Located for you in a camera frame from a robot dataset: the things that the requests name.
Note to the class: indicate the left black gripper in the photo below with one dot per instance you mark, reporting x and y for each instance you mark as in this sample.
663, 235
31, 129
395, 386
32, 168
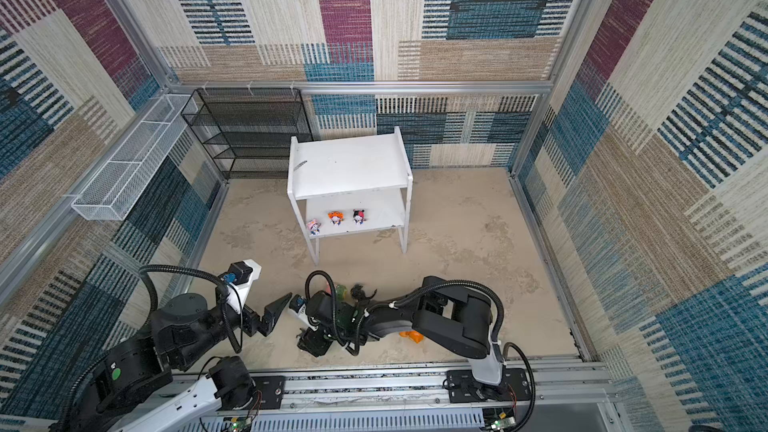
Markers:
270, 318

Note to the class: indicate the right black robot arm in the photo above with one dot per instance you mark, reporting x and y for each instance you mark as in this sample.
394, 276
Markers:
463, 316

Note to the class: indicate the aluminium mounting rail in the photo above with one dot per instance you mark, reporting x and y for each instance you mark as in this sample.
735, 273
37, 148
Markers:
569, 395

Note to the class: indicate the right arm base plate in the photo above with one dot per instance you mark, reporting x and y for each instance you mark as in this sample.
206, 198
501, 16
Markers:
462, 387

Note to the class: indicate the orange crab hood Doraemon figure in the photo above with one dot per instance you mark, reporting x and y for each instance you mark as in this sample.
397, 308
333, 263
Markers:
336, 217

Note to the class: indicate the black blue Luxray figure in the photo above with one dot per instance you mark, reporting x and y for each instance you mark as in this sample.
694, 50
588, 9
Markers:
359, 295

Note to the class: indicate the black wire mesh rack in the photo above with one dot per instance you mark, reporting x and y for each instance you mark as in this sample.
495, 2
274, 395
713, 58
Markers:
247, 133

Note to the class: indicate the pink green cactus figure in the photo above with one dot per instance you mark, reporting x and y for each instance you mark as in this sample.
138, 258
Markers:
341, 292

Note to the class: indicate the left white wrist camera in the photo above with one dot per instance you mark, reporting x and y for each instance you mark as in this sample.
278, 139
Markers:
238, 279

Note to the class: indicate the white wire mesh basket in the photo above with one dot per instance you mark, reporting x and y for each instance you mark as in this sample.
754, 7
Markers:
114, 190

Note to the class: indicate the red hat Doraemon figure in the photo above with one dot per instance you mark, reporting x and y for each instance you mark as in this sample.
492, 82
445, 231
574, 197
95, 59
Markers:
359, 216

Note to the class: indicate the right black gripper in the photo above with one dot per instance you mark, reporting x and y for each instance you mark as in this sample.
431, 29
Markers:
313, 344

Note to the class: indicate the orange yellow Pokemon figure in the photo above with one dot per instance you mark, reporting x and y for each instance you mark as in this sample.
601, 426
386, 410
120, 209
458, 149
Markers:
412, 335

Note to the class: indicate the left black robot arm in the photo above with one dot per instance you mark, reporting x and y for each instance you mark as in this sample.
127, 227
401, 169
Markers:
173, 337

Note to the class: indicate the white two-tier shelf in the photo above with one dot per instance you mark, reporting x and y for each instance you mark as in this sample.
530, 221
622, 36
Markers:
370, 172

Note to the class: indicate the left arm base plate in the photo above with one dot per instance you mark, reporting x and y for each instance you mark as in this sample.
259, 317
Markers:
259, 393

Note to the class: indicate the pink hood Doraemon figure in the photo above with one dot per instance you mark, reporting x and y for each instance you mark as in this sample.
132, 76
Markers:
313, 227

